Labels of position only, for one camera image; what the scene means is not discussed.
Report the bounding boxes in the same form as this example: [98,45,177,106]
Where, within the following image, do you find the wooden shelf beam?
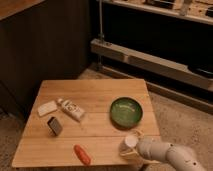
[90,39,213,92]

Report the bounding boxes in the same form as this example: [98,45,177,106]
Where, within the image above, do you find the small brown box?
[47,117,63,136]

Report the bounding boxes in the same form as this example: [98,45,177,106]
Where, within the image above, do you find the orange carrot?
[74,145,91,165]

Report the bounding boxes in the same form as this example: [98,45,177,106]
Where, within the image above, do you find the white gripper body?
[137,137,173,162]

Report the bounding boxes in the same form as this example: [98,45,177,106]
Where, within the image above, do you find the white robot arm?
[119,130,207,171]

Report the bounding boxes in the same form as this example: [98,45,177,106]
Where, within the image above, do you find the green bowl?
[109,97,143,129]

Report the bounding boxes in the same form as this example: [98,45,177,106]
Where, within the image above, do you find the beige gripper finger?
[120,151,138,159]
[133,130,144,139]

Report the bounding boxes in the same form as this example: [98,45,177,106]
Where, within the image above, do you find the metal pole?
[98,0,104,71]

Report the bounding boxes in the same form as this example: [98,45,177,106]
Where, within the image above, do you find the white lotion bottle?
[57,98,85,122]

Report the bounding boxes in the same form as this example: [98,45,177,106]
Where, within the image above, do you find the white ceramic cup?
[119,134,139,154]

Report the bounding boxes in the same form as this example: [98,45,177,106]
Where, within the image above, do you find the upper wooden shelf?
[102,0,213,26]

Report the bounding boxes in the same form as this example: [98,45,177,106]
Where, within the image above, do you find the wooden table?
[12,79,161,168]

